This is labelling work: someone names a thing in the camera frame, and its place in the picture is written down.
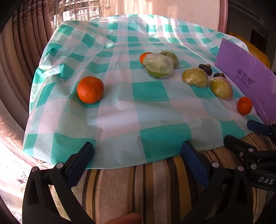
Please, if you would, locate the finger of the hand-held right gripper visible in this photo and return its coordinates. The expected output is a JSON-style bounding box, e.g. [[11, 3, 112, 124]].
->
[[246, 119, 273, 136], [224, 135, 262, 161]]

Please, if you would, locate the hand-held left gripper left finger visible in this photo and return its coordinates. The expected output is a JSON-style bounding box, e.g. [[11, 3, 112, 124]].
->
[[22, 141, 95, 224]]

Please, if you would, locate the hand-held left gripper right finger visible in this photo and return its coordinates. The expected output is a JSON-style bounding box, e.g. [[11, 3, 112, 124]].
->
[[181, 140, 253, 224]]

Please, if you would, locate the small orange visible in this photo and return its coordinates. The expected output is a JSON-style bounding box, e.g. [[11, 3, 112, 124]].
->
[[237, 96, 253, 115], [139, 52, 153, 64]]

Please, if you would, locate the small plastic-wrapped yellow-green pear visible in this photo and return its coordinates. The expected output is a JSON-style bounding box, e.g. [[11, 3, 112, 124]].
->
[[210, 77, 234, 100]]

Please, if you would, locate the purple cardboard box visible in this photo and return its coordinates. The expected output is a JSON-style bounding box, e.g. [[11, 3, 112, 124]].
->
[[215, 38, 276, 125]]

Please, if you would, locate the large orange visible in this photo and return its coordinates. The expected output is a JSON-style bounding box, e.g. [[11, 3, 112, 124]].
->
[[77, 76, 104, 104]]

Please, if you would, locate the plastic-wrapped yellow pear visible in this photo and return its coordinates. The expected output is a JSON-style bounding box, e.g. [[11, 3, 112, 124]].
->
[[182, 68, 209, 89]]

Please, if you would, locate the person's left hand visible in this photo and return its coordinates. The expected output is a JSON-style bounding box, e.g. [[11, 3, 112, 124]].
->
[[107, 212, 141, 224]]

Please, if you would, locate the striped blanket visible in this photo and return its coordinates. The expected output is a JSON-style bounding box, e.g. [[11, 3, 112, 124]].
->
[[50, 131, 276, 224]]

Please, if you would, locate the teal checked tablecloth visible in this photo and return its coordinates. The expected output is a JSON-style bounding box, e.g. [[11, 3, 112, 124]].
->
[[23, 15, 262, 170]]

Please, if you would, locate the yellow leather sofa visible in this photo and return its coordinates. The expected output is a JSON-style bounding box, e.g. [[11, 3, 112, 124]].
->
[[226, 31, 271, 69]]

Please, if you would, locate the large plastic-wrapped green pear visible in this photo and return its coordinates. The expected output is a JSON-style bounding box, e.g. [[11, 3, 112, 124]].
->
[[143, 53, 175, 79]]

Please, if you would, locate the brown curtain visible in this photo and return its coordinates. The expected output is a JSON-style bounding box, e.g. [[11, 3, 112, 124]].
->
[[0, 0, 56, 155]]

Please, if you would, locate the floral lace curtain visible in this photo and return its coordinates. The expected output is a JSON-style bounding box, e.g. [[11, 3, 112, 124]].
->
[[52, 0, 130, 24]]

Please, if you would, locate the wooden door frame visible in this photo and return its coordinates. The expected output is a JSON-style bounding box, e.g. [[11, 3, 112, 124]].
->
[[217, 0, 229, 34]]

